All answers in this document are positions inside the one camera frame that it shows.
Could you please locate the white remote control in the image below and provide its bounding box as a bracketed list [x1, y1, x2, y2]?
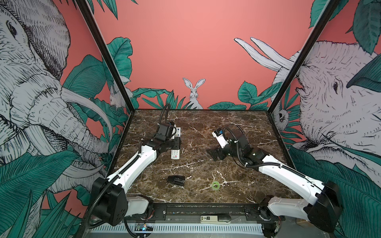
[171, 128, 181, 160]

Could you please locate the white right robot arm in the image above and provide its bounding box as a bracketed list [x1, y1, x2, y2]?
[207, 129, 343, 233]

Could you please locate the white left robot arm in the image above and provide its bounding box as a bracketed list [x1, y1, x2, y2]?
[84, 122, 181, 229]

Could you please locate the black plastic clip part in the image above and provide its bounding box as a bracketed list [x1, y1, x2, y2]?
[167, 175, 186, 187]

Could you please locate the white perforated front strip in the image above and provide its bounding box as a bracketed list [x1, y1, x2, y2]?
[89, 223, 264, 236]

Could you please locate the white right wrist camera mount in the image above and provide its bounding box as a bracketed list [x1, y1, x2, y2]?
[212, 128, 229, 149]

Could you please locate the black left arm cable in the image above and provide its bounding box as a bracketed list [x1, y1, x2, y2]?
[158, 103, 172, 126]

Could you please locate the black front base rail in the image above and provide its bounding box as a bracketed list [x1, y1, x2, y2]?
[130, 203, 280, 223]

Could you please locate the white label box on rail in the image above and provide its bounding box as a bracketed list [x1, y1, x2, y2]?
[200, 214, 232, 224]

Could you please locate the black corner frame post left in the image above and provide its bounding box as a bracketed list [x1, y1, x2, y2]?
[75, 0, 135, 114]

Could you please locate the black corner frame post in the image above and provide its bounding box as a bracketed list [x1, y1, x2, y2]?
[75, 0, 135, 114]
[267, 0, 340, 114]

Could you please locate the black corner frame post right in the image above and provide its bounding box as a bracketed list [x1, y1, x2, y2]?
[267, 0, 340, 114]

